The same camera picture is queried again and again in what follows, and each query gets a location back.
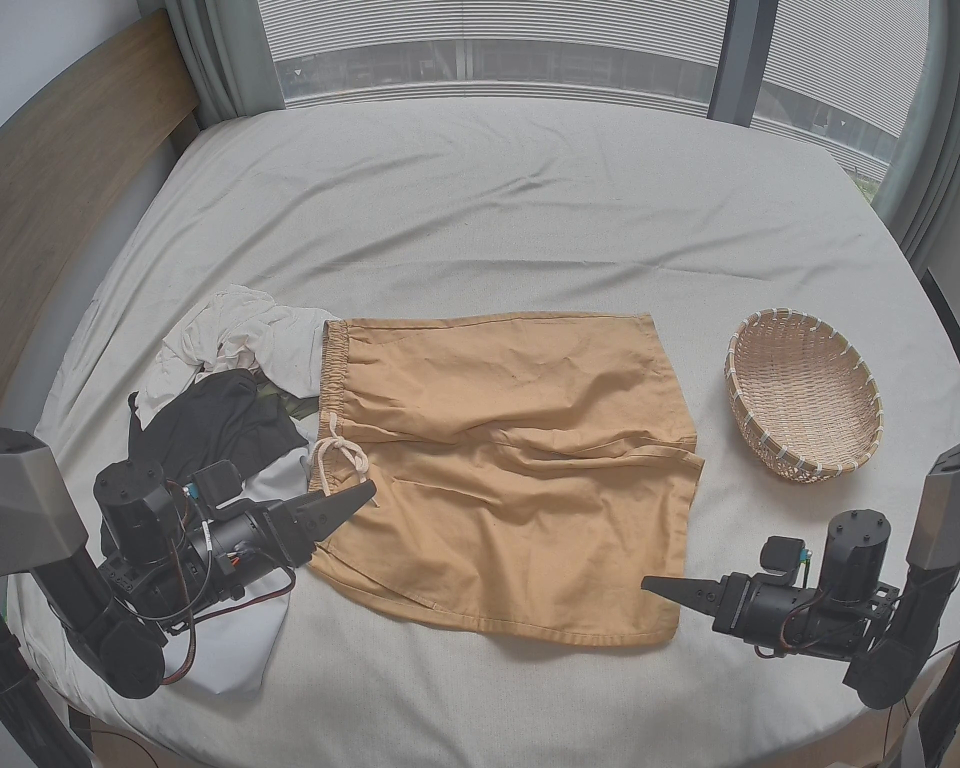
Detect tan shorts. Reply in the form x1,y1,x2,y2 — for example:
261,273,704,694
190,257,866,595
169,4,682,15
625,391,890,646
306,311,708,646

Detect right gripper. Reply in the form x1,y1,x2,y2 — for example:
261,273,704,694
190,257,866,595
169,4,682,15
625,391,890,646
712,570,824,648

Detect grey-green curtain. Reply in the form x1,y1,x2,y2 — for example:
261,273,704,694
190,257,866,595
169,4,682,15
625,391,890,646
870,0,960,271
161,0,290,132

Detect pale blue garment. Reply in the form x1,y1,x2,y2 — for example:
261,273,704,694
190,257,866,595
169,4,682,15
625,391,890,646
161,420,312,695

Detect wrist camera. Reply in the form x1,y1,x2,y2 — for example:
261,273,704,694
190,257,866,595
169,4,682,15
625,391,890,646
759,534,811,586
187,461,245,519

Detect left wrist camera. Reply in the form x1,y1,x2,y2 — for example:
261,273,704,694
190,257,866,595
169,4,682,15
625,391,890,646
187,461,245,519

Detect window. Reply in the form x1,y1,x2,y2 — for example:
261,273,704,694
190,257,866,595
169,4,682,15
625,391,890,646
255,0,946,174

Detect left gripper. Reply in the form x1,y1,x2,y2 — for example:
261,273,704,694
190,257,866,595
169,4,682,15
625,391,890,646
198,496,316,595

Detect black garment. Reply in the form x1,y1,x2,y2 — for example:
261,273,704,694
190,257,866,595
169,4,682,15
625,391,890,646
126,369,312,489

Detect green garment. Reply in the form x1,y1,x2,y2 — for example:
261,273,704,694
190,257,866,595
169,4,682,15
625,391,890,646
258,382,320,421

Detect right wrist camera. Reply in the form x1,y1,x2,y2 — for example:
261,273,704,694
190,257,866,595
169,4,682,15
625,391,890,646
759,534,811,586

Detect white garment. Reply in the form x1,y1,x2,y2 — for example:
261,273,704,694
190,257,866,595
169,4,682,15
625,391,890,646
138,283,335,429

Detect bed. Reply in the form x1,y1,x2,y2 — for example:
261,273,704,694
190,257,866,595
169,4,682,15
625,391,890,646
0,7,960,768

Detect round woven basket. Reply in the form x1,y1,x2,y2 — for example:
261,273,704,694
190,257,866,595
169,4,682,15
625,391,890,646
723,306,885,486

